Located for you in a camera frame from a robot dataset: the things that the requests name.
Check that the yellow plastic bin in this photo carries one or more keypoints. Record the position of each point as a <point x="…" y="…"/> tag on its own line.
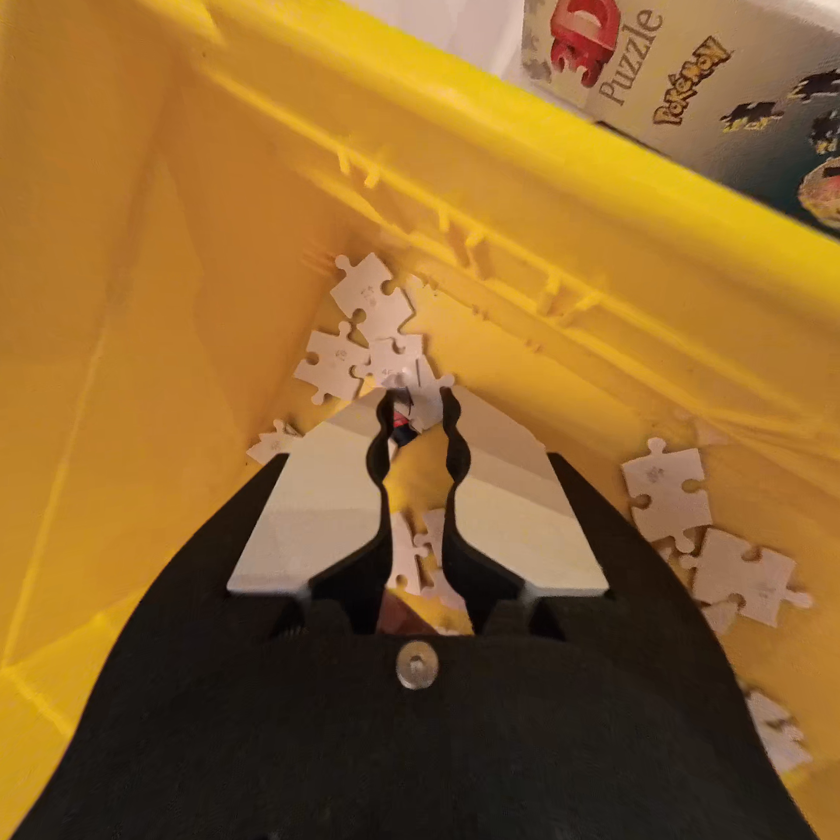
<point x="197" y="197"/>

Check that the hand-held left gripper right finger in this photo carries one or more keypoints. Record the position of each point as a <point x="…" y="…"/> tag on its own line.
<point x="519" y="519"/>

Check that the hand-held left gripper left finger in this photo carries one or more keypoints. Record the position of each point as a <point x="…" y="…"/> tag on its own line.
<point x="315" y="512"/>

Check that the white puzzle pieces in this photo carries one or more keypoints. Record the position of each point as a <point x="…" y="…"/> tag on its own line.
<point x="666" y="492"/>

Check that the blue puzzle box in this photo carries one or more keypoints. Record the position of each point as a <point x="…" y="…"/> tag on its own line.
<point x="722" y="117"/>

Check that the single colourful-faced jigsaw piece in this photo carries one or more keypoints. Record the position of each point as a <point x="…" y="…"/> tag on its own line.
<point x="423" y="403"/>

